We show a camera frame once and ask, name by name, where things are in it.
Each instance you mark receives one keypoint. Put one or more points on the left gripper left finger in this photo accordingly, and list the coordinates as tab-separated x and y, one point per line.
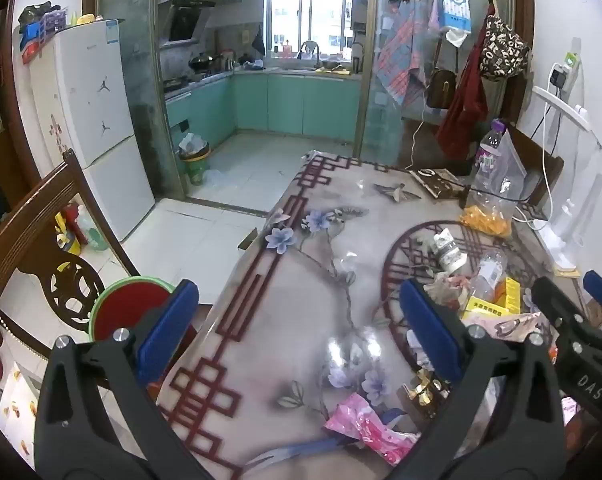
95	417

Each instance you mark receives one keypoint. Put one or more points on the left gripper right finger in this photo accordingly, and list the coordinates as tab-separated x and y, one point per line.
524	437

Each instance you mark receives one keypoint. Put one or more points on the clear crushed plastic bottle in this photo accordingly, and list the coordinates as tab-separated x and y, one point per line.
490	271

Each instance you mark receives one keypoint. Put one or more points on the yellow white medicine box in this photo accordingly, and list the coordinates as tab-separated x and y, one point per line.
479	306

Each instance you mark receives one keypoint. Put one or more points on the black white patterned carton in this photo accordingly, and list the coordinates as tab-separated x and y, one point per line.
447	252

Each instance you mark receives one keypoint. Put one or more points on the pink plastic wrapper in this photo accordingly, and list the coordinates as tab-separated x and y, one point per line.
355	418

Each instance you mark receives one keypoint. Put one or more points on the yellow tea drink carton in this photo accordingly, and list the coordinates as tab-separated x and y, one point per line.
508	295

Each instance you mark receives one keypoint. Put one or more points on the green red trash basin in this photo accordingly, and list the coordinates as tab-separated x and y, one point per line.
123	304

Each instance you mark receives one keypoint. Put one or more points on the green kitchen trash bin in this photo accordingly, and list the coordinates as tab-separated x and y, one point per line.
193	152

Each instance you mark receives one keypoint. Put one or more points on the teal kitchen cabinets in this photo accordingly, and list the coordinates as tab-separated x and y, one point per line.
302	105

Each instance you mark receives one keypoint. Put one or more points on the white desk lamp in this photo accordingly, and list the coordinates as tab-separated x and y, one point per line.
579	186

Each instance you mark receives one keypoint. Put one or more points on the gold foil wrapper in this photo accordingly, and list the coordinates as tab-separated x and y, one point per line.
425	392

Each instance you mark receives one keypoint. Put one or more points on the wooden dining chair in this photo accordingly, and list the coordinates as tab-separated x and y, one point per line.
28	243

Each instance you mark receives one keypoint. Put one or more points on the bag of orange snacks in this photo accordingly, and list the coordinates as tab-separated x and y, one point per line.
491	203

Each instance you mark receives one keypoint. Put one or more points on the purple cap plastic bottle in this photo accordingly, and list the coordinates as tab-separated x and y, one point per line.
488	153

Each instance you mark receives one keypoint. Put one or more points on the yellow toy on floor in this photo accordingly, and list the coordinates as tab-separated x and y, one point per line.
65	238

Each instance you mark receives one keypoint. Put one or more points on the dark brown snack packet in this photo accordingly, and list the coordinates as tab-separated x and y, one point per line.
440	183

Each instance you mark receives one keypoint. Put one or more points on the red hanging garment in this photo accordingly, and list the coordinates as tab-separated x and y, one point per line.
469	106

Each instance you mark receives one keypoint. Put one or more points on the plaid hanging cloth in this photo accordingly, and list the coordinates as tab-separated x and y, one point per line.
399	66

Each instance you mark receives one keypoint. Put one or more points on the white two-door refrigerator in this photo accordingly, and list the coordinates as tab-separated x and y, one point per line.
76	100

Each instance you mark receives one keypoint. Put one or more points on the black range hood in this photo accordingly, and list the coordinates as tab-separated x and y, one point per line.
183	20

